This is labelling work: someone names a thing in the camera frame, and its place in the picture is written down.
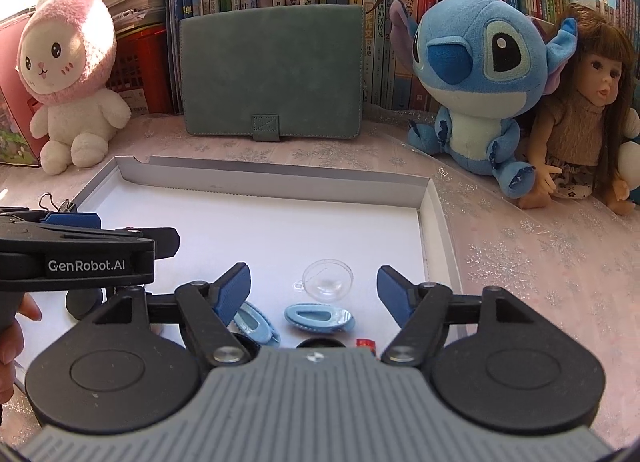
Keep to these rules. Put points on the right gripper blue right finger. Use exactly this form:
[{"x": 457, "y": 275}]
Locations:
[{"x": 397, "y": 293}]

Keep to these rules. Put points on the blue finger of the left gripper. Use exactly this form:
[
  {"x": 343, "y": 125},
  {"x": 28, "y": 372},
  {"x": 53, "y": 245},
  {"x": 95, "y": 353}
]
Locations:
[{"x": 73, "y": 219}]

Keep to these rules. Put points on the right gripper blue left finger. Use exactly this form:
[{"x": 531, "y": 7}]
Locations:
[{"x": 229, "y": 292}]

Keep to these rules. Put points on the blue hair clip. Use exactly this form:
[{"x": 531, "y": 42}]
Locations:
[
  {"x": 254, "y": 324},
  {"x": 319, "y": 318}
]

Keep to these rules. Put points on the clear plastic dome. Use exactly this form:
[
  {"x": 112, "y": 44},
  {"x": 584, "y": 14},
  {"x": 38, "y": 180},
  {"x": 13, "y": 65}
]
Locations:
[{"x": 326, "y": 280}]

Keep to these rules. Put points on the person left hand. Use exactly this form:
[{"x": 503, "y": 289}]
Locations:
[{"x": 12, "y": 344}]

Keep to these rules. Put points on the small black binder clip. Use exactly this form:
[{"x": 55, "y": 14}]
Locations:
[{"x": 47, "y": 203}]

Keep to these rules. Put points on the pink triangular house box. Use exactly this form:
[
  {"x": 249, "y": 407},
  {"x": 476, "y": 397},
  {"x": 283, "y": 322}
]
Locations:
[{"x": 17, "y": 146}]

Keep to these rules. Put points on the white shallow cardboard box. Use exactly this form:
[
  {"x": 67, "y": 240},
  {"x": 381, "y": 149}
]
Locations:
[{"x": 278, "y": 220}]

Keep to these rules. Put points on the red crate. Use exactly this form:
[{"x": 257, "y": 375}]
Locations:
[{"x": 140, "y": 73}]

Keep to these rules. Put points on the pink bunny plush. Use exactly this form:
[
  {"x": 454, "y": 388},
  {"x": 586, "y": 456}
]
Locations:
[{"x": 65, "y": 57}]

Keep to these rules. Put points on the green suede case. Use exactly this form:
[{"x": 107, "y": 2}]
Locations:
[{"x": 274, "y": 72}]

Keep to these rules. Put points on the brown haired doll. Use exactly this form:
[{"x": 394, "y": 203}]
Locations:
[{"x": 574, "y": 143}]

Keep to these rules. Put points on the blue Stitch plush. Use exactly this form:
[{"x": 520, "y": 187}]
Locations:
[{"x": 485, "y": 63}]

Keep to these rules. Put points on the Doraemon plush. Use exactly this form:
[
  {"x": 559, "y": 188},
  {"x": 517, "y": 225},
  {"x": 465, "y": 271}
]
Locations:
[{"x": 629, "y": 155}]

